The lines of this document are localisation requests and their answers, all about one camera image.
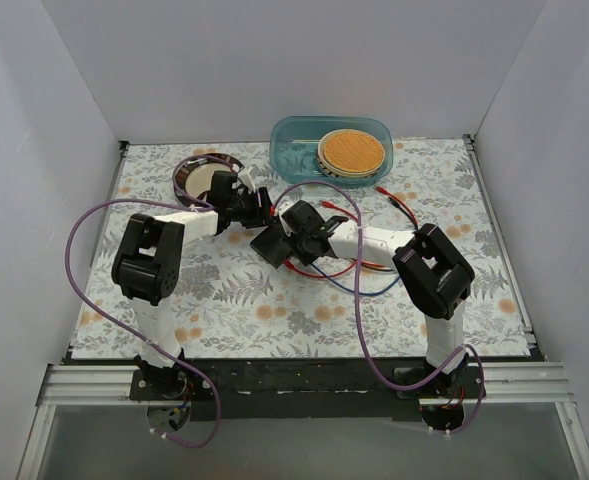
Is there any blue ethernet cable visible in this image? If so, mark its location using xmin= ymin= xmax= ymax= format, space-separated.
xmin=308 ymin=264 xmax=405 ymax=298

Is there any black network switch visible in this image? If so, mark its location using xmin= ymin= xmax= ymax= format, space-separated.
xmin=250 ymin=224 xmax=293 ymax=268

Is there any red ethernet cable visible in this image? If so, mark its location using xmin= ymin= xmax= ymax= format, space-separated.
xmin=283 ymin=185 xmax=421 ymax=279

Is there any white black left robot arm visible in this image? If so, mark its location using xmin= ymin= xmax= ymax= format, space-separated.
xmin=112 ymin=168 xmax=272 ymax=400

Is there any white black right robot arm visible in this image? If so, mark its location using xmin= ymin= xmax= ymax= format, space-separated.
xmin=274 ymin=201 xmax=475 ymax=398

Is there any dark rimmed beige plate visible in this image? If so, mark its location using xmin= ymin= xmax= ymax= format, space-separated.
xmin=172 ymin=152 xmax=244 ymax=207

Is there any striped bowl in container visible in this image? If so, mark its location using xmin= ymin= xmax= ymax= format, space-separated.
xmin=316 ymin=134 xmax=394 ymax=180

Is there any teal transparent plastic container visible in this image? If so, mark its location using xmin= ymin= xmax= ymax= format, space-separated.
xmin=269 ymin=116 xmax=393 ymax=188

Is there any orange woven round coaster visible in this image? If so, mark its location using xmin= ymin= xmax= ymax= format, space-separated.
xmin=322 ymin=129 xmax=385 ymax=171

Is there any floral patterned table mat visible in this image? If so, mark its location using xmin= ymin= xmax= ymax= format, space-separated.
xmin=71 ymin=139 xmax=529 ymax=361

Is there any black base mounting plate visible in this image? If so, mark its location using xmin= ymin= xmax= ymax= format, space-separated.
xmin=61 ymin=347 xmax=545 ymax=424

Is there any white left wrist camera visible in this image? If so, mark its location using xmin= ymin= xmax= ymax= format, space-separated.
xmin=233 ymin=166 xmax=257 ymax=192

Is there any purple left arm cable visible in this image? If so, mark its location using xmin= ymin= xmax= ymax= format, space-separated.
xmin=66 ymin=155 xmax=223 ymax=449

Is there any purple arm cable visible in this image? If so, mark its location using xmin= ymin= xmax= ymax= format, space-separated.
xmin=271 ymin=180 xmax=487 ymax=437
xmin=66 ymin=155 xmax=223 ymax=449

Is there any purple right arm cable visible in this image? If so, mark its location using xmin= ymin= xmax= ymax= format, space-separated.
xmin=271 ymin=180 xmax=487 ymax=437

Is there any aluminium frame rail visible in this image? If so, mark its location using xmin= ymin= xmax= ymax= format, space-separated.
xmin=37 ymin=362 xmax=574 ymax=406

